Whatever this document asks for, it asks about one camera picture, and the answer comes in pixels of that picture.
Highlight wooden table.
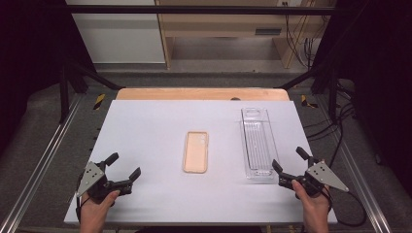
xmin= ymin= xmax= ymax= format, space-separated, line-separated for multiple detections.
xmin=116 ymin=86 xmax=291 ymax=102

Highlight clear plastic tray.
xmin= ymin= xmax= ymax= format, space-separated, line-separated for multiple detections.
xmin=240 ymin=107 xmax=280 ymax=181

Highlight left hand-held gripper cable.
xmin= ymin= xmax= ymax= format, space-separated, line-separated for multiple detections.
xmin=75 ymin=174 xmax=90 ymax=224

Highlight white cabinet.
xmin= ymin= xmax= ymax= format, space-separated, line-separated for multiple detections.
xmin=66 ymin=0 xmax=166 ymax=64

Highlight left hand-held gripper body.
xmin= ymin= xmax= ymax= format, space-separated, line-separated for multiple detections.
xmin=75 ymin=160 xmax=134 ymax=206

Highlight beige phone case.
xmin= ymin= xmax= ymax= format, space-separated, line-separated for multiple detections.
xmin=182 ymin=130 xmax=210 ymax=175

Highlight right hand-held gripper cable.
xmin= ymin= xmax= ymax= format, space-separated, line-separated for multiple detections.
xmin=326 ymin=189 xmax=369 ymax=227

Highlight black upright frame post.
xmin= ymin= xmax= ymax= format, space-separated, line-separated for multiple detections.
xmin=58 ymin=61 xmax=71 ymax=124
xmin=327 ymin=69 xmax=340 ymax=122

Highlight hand-held gripper cable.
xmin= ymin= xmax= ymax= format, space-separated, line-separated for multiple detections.
xmin=326 ymin=189 xmax=369 ymax=227
xmin=75 ymin=174 xmax=90 ymax=224

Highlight black curtain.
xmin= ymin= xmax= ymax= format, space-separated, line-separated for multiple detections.
xmin=0 ymin=0 xmax=95 ymax=157
xmin=310 ymin=0 xmax=412 ymax=197

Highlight person's left hand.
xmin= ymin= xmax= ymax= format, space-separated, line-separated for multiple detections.
xmin=79 ymin=189 xmax=121 ymax=228

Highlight person's right hand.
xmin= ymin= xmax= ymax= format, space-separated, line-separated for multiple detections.
xmin=291 ymin=179 xmax=331 ymax=225

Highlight black diagonal frame strut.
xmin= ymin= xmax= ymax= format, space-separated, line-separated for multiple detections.
xmin=66 ymin=59 xmax=126 ymax=91
xmin=274 ymin=63 xmax=326 ymax=90

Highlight white board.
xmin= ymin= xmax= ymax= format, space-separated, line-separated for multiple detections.
xmin=63 ymin=99 xmax=338 ymax=225

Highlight aluminium rail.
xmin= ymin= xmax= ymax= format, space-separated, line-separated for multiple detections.
xmin=315 ymin=95 xmax=394 ymax=233
xmin=0 ymin=95 xmax=83 ymax=233

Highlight light wooden desk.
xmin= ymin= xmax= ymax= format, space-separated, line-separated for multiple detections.
xmin=155 ymin=0 xmax=328 ymax=70

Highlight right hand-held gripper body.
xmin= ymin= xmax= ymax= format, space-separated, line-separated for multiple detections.
xmin=277 ymin=156 xmax=351 ymax=199

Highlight hanging black cables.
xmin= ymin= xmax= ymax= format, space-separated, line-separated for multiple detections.
xmin=283 ymin=1 xmax=323 ymax=70

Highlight black floor cables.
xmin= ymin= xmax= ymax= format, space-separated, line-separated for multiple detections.
xmin=304 ymin=81 xmax=358 ymax=178

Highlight black horizontal frame bar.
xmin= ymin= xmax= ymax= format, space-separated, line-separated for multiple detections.
xmin=64 ymin=4 xmax=338 ymax=16

